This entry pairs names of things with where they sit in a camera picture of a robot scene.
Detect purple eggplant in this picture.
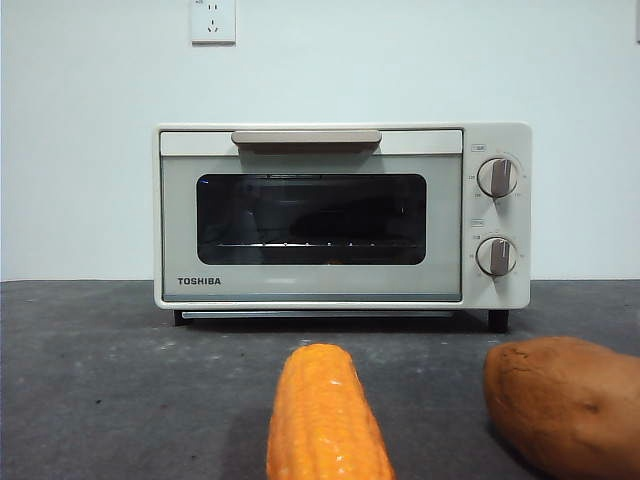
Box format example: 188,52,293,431
292,203,401,240

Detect oven door with taupe handle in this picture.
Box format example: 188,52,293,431
158,128,464,304

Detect cream Toshiba toaster oven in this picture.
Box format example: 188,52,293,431
152,121,533,333

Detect cream oven knob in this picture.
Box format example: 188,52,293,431
474,236,519,278
475,157,520,199

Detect orange corn cob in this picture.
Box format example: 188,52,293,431
265,343,397,480

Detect brown sweet potato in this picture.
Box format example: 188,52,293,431
482,336,640,480

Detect metal oven wire rack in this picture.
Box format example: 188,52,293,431
217,241,401,250

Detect white wall socket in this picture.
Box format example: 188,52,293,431
190,0,237,46

